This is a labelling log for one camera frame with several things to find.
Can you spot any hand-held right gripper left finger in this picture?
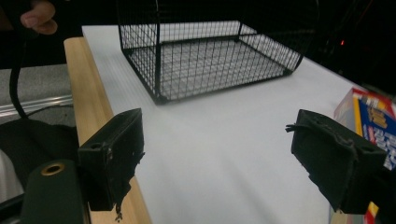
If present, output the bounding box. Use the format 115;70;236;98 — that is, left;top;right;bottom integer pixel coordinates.
77;107;146;212

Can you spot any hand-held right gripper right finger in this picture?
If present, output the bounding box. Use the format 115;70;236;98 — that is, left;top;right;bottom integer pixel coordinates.
285;108;388;216

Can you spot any colourful printed box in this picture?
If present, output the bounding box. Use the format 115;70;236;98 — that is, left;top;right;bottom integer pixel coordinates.
332;87;396;224

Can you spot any black wire mesh basket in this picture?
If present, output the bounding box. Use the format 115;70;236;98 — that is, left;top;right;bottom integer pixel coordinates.
117;0;319;105

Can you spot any dark cloth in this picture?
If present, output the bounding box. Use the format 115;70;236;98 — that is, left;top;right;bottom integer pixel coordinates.
0;117;80;190

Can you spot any black cable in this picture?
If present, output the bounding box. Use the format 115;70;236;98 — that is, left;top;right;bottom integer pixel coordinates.
8;31;30;119

